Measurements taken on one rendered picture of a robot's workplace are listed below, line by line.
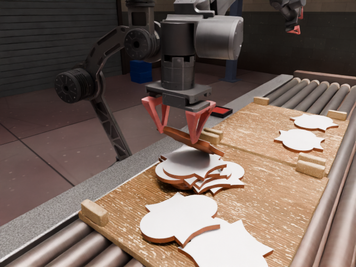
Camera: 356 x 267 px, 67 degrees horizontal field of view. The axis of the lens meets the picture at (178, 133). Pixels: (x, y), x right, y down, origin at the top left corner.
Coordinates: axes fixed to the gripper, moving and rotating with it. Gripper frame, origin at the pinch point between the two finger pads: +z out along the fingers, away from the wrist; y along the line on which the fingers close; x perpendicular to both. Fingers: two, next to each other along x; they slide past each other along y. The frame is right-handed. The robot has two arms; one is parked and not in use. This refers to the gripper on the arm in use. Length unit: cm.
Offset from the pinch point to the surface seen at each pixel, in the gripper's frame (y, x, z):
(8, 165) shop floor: -220, 41, 109
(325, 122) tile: 18, 57, 12
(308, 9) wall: -107, 557, -15
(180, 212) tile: 5.6, -6.8, 11.3
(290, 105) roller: 2, 77, 16
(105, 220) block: -4.0, -15.6, 11.9
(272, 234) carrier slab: 20.1, -0.6, 12.9
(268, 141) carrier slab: 7.4, 33.8, 13.3
